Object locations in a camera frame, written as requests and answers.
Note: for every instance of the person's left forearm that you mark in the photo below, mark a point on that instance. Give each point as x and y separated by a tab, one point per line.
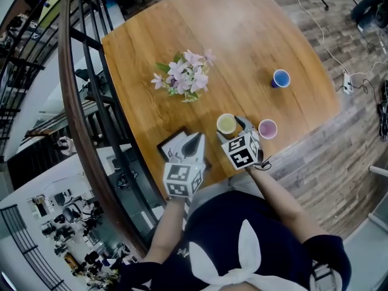
166	232

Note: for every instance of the person's navy shirt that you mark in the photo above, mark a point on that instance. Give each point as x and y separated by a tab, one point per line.
218	232

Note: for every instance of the white panel edge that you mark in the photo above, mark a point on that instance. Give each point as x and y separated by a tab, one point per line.
379	170

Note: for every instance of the red plastic cup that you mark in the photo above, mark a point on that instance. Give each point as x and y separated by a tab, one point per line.
268	129

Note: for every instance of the yellow plastic cup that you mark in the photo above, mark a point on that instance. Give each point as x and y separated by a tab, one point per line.
226	123

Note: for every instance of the brown wooden handrail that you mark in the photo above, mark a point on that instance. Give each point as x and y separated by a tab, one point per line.
71	102

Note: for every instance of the white pot of pink flowers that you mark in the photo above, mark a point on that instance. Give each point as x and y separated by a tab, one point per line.
185	74

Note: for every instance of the black framed deer picture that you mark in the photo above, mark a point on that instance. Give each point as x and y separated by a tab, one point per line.
171	145

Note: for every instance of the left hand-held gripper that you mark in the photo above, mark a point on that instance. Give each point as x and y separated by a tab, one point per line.
179	174

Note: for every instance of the blue plastic cup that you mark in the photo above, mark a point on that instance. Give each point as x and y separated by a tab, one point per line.
281	78

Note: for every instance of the person's white bow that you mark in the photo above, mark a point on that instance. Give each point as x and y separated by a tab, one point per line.
250	247

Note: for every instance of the black metal railing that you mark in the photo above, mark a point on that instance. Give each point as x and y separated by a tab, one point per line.
88	38

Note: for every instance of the person's right forearm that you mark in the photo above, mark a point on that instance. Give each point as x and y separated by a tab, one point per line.
282	205

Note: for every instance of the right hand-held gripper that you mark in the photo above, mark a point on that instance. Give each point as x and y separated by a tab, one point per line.
239	153

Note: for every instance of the white power strip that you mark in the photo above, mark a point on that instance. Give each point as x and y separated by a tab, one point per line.
347	82

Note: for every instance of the person's grey shorts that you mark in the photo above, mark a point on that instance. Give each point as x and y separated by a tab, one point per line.
218	186

